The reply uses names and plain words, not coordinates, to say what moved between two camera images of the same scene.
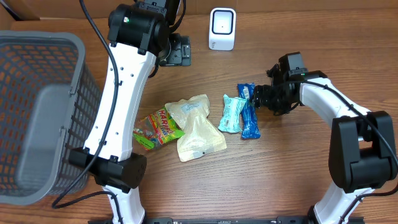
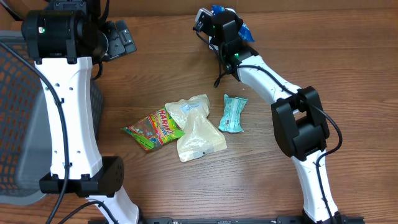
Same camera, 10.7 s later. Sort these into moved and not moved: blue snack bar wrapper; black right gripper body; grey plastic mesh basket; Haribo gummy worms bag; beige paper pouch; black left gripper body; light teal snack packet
Moved: blue snack bar wrapper; black right gripper body; black left gripper body
Not moved: beige paper pouch; Haribo gummy worms bag; light teal snack packet; grey plastic mesh basket
